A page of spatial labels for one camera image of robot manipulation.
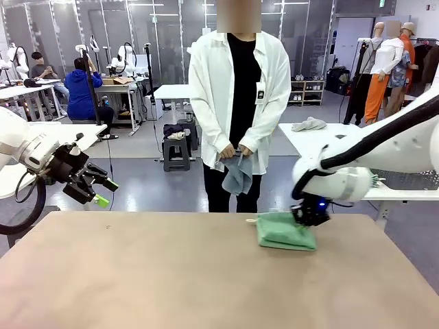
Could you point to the wooden shoe rack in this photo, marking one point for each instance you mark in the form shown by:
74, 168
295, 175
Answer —
307, 92

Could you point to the mannequin with white top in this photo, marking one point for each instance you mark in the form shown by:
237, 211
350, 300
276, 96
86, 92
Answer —
385, 58

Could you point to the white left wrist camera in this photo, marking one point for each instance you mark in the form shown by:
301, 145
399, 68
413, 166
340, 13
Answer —
75, 149

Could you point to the person's right hand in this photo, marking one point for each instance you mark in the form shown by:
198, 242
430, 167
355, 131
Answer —
228, 152

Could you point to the dark purple garment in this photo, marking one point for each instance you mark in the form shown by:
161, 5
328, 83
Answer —
173, 129

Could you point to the pair of slippers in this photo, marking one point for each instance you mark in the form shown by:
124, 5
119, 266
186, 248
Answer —
109, 137

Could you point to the person in blue hoodie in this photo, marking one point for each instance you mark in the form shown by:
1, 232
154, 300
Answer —
79, 96

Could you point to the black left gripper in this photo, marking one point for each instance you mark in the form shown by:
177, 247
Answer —
68, 168

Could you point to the black camera pole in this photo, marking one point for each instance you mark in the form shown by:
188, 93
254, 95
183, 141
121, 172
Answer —
150, 75

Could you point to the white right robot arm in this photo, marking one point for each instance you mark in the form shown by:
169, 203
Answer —
404, 150

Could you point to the dark clothes on rack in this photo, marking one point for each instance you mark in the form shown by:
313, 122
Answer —
423, 68

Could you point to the white table beside left arm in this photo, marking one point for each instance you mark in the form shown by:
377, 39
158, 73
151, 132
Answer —
92, 132

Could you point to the black object on desk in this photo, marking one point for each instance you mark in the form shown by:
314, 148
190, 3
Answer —
31, 82

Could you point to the open cardboard box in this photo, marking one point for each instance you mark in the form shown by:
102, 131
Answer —
116, 81

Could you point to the white desk with black object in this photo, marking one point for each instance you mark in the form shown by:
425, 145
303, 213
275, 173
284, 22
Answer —
20, 90

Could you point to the person's left hand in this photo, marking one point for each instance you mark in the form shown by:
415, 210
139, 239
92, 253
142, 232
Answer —
244, 150

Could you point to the white computer tower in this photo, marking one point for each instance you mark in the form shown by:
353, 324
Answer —
154, 108

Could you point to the beige cloth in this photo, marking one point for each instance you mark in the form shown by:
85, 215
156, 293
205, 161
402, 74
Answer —
176, 136

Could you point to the dark grey plastic basket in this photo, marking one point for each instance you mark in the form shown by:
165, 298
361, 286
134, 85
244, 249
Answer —
404, 180

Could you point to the person in white shirt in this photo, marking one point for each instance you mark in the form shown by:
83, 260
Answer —
212, 85

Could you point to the green towel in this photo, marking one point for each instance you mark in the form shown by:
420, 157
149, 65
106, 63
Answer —
284, 236

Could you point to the white desk with cardboard box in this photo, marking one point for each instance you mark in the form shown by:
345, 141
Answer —
118, 86

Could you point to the seated person in grey shirt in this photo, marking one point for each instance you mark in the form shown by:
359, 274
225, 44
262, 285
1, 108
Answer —
43, 70

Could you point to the black tripod pole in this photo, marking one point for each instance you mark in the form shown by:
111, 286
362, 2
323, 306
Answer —
91, 89

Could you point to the mannequin with grey vest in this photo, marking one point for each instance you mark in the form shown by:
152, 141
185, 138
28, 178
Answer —
356, 96

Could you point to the small white standing desk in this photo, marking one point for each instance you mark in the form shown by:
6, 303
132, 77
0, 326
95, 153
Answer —
173, 90

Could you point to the blue-grey towel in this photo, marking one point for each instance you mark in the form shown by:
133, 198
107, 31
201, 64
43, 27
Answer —
238, 178

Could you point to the black braided right arm sleeve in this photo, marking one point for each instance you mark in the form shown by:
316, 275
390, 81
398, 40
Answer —
343, 150

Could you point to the person's left forearm white sleeve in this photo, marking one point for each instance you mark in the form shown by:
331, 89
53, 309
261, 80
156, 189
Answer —
259, 140

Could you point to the grey plastic stool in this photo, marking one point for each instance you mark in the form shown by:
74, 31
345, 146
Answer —
192, 133
176, 154

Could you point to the person's right forearm white sleeve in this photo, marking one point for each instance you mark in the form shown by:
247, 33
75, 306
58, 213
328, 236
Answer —
212, 147

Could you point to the mannequin with orange shirt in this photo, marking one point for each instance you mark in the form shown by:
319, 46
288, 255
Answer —
408, 51

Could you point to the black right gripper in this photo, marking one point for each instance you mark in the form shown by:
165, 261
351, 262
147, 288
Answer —
310, 210

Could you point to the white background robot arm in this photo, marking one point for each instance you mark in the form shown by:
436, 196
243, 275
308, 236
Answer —
123, 58

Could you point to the grey crumpled towel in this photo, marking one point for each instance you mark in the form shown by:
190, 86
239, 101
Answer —
308, 125

